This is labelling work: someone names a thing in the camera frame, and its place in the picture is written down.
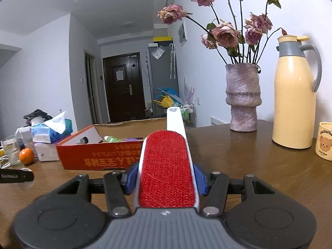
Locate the cream bear mug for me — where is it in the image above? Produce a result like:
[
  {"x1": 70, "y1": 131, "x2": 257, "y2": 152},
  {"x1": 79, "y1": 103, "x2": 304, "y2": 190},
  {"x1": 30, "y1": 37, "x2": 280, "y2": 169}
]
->
[{"x1": 315, "y1": 122, "x2": 332, "y2": 161}]

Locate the textured pink ceramic vase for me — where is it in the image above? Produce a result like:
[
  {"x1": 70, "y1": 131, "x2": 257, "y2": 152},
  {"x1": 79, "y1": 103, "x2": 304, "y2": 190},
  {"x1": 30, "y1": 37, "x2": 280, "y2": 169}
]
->
[{"x1": 226, "y1": 62, "x2": 262, "y2": 133}]

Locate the dark entrance door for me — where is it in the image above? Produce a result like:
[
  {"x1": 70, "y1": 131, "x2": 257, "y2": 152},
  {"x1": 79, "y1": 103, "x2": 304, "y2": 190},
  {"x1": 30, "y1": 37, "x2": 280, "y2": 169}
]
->
[{"x1": 103, "y1": 52, "x2": 145, "y2": 123}]

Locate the white electrical panel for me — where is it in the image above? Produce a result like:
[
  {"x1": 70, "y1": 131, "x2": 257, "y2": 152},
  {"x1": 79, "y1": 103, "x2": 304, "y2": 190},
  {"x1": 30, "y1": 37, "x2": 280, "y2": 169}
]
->
[{"x1": 178, "y1": 20, "x2": 187, "y2": 46}]

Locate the yellow blue bags pile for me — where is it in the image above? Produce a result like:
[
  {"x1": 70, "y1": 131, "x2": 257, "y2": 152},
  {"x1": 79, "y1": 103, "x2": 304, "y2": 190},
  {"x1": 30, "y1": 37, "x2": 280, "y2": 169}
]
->
[{"x1": 153, "y1": 88, "x2": 180, "y2": 109}]

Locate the purple tissue pack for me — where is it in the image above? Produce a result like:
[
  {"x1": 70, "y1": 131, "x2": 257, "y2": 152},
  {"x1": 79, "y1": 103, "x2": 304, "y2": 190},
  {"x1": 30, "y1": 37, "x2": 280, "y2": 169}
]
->
[{"x1": 34, "y1": 143, "x2": 60, "y2": 162}]

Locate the clear drinking glass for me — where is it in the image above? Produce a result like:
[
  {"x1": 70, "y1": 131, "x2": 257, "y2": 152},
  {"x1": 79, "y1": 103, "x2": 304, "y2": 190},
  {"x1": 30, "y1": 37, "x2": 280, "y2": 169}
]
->
[{"x1": 1, "y1": 135, "x2": 21, "y2": 166}]

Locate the red white lint brush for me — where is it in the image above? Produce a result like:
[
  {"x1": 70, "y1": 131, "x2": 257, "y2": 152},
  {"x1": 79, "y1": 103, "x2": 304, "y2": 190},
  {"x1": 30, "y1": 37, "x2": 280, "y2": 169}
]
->
[{"x1": 133, "y1": 107, "x2": 200, "y2": 209}]

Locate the white board against wall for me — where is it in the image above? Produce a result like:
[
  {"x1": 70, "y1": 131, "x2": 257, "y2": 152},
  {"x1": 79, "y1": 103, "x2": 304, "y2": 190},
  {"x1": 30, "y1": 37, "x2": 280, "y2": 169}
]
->
[{"x1": 210, "y1": 117, "x2": 225, "y2": 126}]

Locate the grey refrigerator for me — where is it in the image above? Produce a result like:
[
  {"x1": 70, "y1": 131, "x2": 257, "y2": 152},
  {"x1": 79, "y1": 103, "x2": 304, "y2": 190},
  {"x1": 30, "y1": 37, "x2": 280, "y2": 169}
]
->
[{"x1": 146, "y1": 44, "x2": 179, "y2": 116}]

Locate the metal trolley with bottles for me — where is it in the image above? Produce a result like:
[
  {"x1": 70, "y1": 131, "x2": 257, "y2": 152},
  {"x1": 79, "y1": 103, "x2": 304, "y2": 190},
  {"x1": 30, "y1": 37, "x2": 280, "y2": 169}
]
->
[{"x1": 180, "y1": 104, "x2": 196, "y2": 128}]

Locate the blue tissue pack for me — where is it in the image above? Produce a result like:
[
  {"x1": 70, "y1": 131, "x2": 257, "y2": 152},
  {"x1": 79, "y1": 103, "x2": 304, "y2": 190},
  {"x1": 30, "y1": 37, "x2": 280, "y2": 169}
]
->
[{"x1": 31, "y1": 111, "x2": 73, "y2": 144}]

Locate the dried pink rose bouquet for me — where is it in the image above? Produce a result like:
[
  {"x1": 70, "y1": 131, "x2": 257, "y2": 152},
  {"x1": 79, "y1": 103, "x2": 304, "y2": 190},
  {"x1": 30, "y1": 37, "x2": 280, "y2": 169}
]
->
[{"x1": 157, "y1": 0, "x2": 275, "y2": 65}]

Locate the yellow box on refrigerator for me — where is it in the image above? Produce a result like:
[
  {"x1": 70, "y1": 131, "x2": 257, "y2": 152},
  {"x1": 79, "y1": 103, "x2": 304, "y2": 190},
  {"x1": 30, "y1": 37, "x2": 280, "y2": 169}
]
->
[{"x1": 153, "y1": 37, "x2": 173, "y2": 42}]

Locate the cream thermos jug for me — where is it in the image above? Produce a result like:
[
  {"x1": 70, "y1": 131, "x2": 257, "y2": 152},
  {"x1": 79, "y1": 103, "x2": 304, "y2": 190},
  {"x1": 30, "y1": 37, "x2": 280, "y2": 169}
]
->
[{"x1": 272, "y1": 35, "x2": 322, "y2": 150}]

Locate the purple ridged jar lid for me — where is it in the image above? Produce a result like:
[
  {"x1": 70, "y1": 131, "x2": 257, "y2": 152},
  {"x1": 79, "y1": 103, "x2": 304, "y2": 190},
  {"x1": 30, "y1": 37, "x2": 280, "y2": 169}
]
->
[{"x1": 122, "y1": 138, "x2": 144, "y2": 142}]

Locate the orange fruit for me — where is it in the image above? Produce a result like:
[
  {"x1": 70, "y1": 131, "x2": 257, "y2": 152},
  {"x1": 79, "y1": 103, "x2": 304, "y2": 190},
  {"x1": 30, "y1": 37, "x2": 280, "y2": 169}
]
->
[{"x1": 18, "y1": 148, "x2": 34, "y2": 165}]

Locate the green white bottle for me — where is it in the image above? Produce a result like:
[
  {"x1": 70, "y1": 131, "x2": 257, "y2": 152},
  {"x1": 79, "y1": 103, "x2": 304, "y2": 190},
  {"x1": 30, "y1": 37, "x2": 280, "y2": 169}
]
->
[{"x1": 104, "y1": 135, "x2": 123, "y2": 143}]

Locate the orange white cardboard box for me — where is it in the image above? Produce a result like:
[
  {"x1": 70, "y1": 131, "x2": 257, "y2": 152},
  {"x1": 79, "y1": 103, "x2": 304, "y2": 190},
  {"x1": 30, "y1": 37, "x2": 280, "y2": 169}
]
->
[{"x1": 56, "y1": 117, "x2": 167, "y2": 170}]

